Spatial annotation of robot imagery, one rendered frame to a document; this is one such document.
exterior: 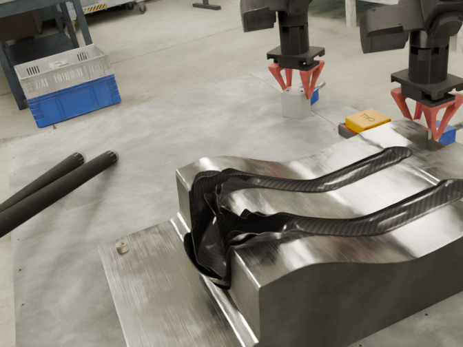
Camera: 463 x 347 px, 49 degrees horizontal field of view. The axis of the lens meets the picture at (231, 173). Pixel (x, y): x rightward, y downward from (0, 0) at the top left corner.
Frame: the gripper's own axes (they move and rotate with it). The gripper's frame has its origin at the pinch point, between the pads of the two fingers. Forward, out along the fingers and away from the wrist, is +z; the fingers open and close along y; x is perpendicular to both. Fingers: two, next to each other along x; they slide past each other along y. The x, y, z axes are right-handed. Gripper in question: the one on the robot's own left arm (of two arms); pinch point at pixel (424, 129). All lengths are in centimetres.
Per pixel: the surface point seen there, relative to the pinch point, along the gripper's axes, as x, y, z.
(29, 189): -63, -22, -1
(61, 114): -55, -285, 82
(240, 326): -44, 24, -2
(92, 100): -32, -287, 79
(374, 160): -16.1, 8.3, -3.8
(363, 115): -3.1, -12.5, 1.0
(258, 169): -32.2, 5.0, -6.7
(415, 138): -7.8, 6.8, -3.7
